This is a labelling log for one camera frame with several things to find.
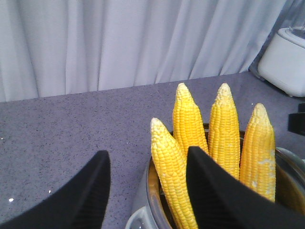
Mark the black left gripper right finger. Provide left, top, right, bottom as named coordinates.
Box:
left=186, top=146, right=305, bottom=229

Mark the white blender base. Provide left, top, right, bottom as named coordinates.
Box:
left=257, top=0, right=305, bottom=98

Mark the grey electric cooking pot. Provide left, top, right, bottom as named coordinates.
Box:
left=126, top=147, right=305, bottom=229

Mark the yellow corn cob with blemish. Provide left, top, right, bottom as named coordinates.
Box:
left=239, top=103, right=276, bottom=202

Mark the white curtain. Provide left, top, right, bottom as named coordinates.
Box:
left=0, top=0, right=291, bottom=102

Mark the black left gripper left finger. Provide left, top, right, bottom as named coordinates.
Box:
left=0, top=150, right=111, bottom=229

